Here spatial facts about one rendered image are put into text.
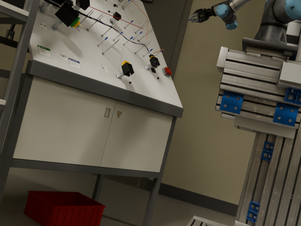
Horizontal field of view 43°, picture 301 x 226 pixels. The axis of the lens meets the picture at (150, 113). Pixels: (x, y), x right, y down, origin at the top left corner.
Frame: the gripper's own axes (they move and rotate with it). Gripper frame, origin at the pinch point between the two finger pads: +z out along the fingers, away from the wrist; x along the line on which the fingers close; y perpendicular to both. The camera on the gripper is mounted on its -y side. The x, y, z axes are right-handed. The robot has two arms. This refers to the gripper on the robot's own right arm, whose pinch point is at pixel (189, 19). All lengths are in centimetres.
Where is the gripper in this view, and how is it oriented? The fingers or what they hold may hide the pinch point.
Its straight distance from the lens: 272.5
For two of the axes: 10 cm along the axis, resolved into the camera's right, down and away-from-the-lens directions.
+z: -8.2, 1.8, 5.4
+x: 3.8, 8.8, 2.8
